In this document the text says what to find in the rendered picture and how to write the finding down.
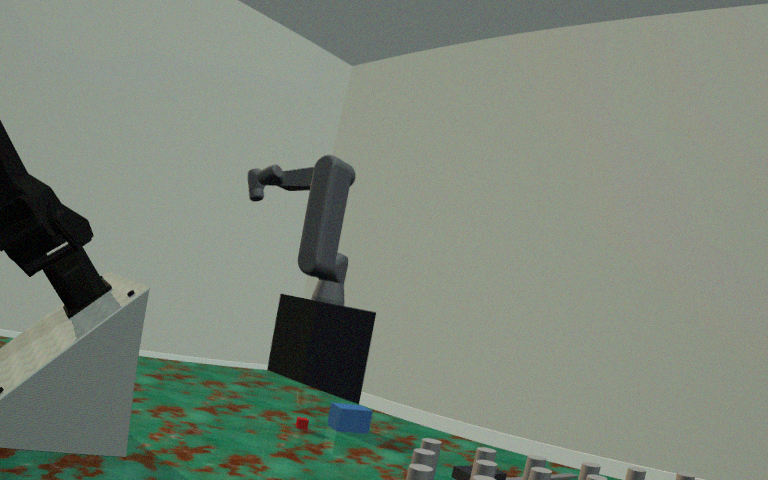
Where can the blue block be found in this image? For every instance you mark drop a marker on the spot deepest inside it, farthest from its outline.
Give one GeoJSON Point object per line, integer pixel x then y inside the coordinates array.
{"type": "Point", "coordinates": [349, 418]}

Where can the small red cube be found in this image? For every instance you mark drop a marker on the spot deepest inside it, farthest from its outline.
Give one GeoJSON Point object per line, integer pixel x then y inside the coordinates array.
{"type": "Point", "coordinates": [302, 423]}

